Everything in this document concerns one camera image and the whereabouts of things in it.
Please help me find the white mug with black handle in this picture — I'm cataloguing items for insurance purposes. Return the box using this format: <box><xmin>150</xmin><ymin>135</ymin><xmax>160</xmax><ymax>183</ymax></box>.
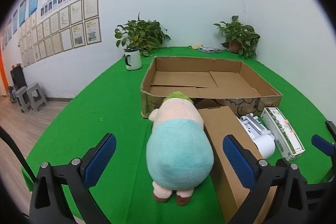
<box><xmin>124</xmin><ymin>49</ymin><xmax>142</xmax><ymax>71</ymax></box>

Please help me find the black cabinet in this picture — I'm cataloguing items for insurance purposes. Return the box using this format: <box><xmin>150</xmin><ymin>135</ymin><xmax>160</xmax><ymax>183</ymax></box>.
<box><xmin>10</xmin><ymin>66</ymin><xmax>27</xmax><ymax>92</ymax></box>

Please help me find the group of framed wall certificates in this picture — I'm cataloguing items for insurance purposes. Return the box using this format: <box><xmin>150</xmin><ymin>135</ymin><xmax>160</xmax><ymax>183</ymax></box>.
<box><xmin>0</xmin><ymin>0</ymin><xmax>101</xmax><ymax>67</ymax></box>

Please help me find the small brown cardboard box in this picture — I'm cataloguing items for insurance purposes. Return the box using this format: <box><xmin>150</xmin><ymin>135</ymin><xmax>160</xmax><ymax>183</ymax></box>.
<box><xmin>197</xmin><ymin>106</ymin><xmax>279</xmax><ymax>224</ymax></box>

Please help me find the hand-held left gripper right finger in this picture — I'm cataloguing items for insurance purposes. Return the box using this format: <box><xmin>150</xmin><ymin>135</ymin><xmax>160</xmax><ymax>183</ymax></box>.
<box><xmin>223</xmin><ymin>135</ymin><xmax>309</xmax><ymax>224</ymax></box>

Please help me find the white handheld fan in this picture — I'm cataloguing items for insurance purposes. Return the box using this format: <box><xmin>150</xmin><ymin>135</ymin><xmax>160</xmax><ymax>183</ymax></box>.
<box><xmin>239</xmin><ymin>113</ymin><xmax>276</xmax><ymax>160</ymax></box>

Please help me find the blue patterned packet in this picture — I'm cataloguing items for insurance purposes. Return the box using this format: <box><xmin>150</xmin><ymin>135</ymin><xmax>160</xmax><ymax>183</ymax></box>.
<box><xmin>199</xmin><ymin>47</ymin><xmax>222</xmax><ymax>54</ymax></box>

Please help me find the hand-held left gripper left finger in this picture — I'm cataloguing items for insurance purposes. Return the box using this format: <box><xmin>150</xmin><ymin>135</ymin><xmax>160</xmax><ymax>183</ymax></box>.
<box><xmin>28</xmin><ymin>133</ymin><xmax>117</xmax><ymax>224</ymax></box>

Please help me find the black cable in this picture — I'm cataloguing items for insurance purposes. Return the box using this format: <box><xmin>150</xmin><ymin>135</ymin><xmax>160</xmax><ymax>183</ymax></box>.
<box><xmin>0</xmin><ymin>126</ymin><xmax>36</xmax><ymax>182</ymax></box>

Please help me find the grey plastic stool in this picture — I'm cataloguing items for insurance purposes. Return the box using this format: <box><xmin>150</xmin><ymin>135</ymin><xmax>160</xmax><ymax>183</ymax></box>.
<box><xmin>26</xmin><ymin>82</ymin><xmax>48</xmax><ymax>112</ymax></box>
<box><xmin>15</xmin><ymin>87</ymin><xmax>30</xmax><ymax>113</ymax></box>

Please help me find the large cardboard box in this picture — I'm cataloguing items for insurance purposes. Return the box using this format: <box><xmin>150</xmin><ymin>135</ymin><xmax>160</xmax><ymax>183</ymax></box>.
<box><xmin>140</xmin><ymin>56</ymin><xmax>283</xmax><ymax>119</ymax></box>

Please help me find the potted plant in brown pot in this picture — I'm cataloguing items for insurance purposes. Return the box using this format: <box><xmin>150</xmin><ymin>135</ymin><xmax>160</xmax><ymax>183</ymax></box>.
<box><xmin>213</xmin><ymin>16</ymin><xmax>260</xmax><ymax>60</ymax></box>

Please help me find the pink and teal plush toy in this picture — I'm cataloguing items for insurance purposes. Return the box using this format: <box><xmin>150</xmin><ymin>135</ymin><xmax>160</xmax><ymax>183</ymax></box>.
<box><xmin>146</xmin><ymin>91</ymin><xmax>215</xmax><ymax>207</ymax></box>

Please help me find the green and white carton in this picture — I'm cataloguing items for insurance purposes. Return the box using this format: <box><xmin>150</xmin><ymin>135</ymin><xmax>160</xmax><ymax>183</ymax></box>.
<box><xmin>260</xmin><ymin>107</ymin><xmax>305</xmax><ymax>161</ymax></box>

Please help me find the leafy potted plant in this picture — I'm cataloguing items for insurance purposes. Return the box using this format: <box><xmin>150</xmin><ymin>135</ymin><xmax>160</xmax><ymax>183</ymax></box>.
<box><xmin>114</xmin><ymin>12</ymin><xmax>171</xmax><ymax>57</ymax></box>

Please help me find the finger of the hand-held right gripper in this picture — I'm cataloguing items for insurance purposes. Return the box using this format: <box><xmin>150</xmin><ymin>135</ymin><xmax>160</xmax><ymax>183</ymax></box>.
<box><xmin>325</xmin><ymin>120</ymin><xmax>336</xmax><ymax>142</ymax></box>
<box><xmin>311</xmin><ymin>134</ymin><xmax>336</xmax><ymax>159</ymax></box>

